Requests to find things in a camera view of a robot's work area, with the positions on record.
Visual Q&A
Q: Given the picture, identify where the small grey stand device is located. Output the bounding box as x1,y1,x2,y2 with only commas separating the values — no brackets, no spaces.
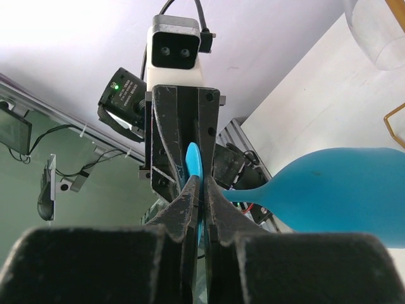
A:
37,148,101,222

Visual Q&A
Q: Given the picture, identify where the left black base bracket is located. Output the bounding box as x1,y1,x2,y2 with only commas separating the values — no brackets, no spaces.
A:
213,143,277,231

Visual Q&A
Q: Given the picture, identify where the black monitor screen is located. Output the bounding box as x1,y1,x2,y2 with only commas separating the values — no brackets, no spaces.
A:
1,101,32,155

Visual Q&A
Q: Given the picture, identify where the cyan plastic wine glass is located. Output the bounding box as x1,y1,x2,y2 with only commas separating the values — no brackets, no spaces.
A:
185,141,405,250

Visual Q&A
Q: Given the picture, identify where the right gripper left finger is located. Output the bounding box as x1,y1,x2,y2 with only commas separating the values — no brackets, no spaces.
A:
1,176,200,303

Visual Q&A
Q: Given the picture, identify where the clear wine glass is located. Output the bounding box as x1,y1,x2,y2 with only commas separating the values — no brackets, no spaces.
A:
343,0,404,71

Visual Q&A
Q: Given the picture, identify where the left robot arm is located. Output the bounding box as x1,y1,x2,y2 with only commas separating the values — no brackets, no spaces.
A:
97,68,223,202

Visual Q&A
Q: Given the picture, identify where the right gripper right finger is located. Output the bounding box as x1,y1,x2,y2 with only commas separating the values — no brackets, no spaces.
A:
204,177,404,303

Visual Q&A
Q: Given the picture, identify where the gold wire glass rack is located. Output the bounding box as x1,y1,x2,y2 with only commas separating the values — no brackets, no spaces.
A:
383,0,404,148

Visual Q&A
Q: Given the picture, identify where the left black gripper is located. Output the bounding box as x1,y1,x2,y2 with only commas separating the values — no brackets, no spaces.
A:
140,85,222,202

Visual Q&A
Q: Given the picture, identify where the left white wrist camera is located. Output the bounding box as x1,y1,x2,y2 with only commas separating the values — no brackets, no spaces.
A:
146,15,216,91

